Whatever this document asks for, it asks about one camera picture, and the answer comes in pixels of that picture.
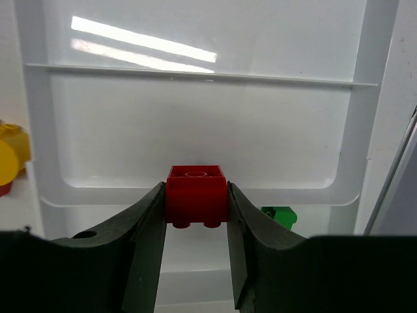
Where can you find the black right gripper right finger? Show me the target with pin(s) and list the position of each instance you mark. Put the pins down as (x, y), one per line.
(276, 270)

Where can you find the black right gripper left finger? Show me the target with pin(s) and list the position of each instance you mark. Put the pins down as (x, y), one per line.
(111, 267)

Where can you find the green square lego brick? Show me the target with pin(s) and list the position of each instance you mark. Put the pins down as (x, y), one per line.
(284, 216)

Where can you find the small red square lego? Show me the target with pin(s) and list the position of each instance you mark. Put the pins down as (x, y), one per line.
(196, 194)

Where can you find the yellow round lego piece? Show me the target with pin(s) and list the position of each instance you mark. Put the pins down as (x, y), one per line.
(15, 151)

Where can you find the red long lego brick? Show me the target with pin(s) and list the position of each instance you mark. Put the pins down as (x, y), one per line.
(5, 189)

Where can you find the white divided sorting tray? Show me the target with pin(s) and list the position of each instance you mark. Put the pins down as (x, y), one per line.
(281, 95)

